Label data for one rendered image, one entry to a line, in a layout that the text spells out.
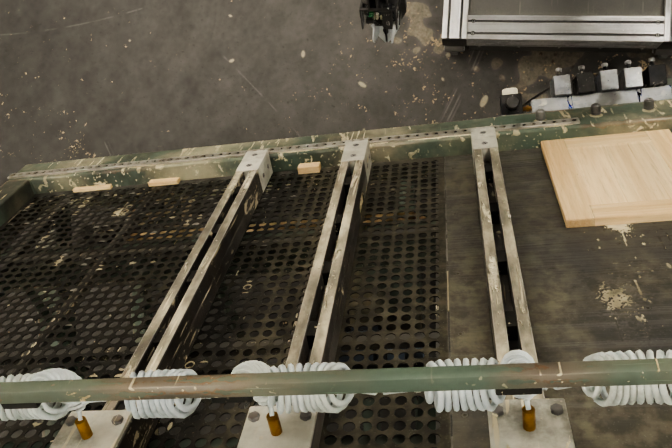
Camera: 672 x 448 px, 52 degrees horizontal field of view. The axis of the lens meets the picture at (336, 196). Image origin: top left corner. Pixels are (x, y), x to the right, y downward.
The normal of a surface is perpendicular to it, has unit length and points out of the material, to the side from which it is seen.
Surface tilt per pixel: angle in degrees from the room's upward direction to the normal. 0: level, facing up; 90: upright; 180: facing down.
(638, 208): 58
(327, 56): 0
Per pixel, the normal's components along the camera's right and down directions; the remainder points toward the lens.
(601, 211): -0.16, -0.87
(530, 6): -0.19, -0.06
